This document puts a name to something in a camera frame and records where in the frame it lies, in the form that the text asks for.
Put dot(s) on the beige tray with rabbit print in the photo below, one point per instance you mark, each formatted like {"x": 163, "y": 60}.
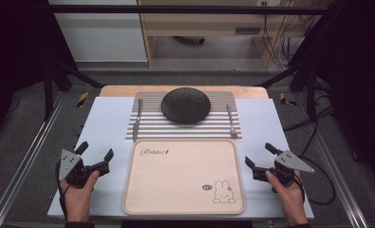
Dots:
{"x": 182, "y": 180}

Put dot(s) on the aluminium floor rail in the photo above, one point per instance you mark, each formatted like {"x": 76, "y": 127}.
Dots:
{"x": 340, "y": 177}
{"x": 27, "y": 158}

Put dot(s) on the black textured plate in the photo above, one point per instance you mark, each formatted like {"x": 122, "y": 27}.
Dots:
{"x": 185, "y": 106}

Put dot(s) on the white cabinet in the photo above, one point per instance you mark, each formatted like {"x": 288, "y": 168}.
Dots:
{"x": 103, "y": 38}

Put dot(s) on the striped metal drying rack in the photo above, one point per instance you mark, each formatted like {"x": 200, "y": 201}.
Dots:
{"x": 150, "y": 126}

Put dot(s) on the person's left hand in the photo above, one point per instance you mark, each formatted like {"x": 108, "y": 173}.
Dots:
{"x": 77, "y": 202}

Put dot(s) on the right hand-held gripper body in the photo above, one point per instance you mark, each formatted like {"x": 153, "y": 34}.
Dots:
{"x": 291, "y": 161}

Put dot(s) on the pale blue table board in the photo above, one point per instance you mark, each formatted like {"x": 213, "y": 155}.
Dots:
{"x": 107, "y": 126}

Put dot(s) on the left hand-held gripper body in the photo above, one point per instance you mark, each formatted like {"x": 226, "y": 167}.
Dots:
{"x": 68, "y": 164}

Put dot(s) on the person's right hand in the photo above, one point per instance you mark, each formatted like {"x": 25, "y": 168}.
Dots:
{"x": 291, "y": 202}

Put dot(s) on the black frame crossbar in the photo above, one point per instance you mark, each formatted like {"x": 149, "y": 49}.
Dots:
{"x": 188, "y": 9}

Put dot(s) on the wooden desk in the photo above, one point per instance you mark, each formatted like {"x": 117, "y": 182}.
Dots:
{"x": 204, "y": 23}

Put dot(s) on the black frame stand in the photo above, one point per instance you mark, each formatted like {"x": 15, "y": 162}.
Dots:
{"x": 48, "y": 95}
{"x": 311, "y": 95}

